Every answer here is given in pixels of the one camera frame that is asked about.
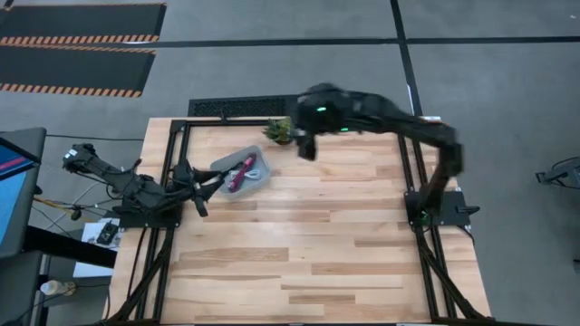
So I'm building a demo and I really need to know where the translucent grey plastic bin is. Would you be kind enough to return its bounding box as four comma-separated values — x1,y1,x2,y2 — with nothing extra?
209,144,273,201

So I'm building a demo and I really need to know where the potted succulent plant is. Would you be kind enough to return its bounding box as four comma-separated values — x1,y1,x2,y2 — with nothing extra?
262,116,298,147

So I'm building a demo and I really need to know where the black handheld controller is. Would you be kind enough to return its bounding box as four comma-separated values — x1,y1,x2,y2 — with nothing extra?
95,220,120,246

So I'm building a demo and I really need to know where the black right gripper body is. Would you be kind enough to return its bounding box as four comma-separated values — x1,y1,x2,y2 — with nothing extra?
289,82,350,137

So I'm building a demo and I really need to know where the monitor with blue screen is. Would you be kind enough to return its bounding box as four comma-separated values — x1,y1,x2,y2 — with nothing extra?
0,128,47,260

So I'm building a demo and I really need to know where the white paper sheet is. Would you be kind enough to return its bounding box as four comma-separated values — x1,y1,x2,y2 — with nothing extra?
72,217,123,278

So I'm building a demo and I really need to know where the red USB-C cable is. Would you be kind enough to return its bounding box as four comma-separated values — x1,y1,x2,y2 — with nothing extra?
227,153,258,194

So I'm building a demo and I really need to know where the black hazard-striped floor mat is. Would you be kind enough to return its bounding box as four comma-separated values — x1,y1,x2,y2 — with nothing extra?
0,3,168,45
0,44,158,99

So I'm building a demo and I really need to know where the thin black floor cable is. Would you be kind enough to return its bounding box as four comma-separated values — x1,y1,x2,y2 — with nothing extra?
44,133,145,142

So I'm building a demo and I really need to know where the black perforated floor panel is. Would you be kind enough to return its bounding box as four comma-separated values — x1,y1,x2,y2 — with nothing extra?
188,94,298,118

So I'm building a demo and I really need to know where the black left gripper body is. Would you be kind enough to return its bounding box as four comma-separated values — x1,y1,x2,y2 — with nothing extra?
167,158,210,218

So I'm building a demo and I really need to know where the white USB-C cable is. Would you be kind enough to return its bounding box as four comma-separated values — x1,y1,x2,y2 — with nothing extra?
226,168,263,182

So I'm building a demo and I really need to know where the black stand base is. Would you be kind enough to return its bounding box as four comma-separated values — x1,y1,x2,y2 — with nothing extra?
535,157,580,190

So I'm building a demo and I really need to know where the clear plastic bottle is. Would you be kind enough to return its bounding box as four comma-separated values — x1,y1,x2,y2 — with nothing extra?
39,279,77,298

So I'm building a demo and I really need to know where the yellow cable by desk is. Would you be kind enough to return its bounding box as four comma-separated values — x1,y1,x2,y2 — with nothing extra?
34,197,76,212

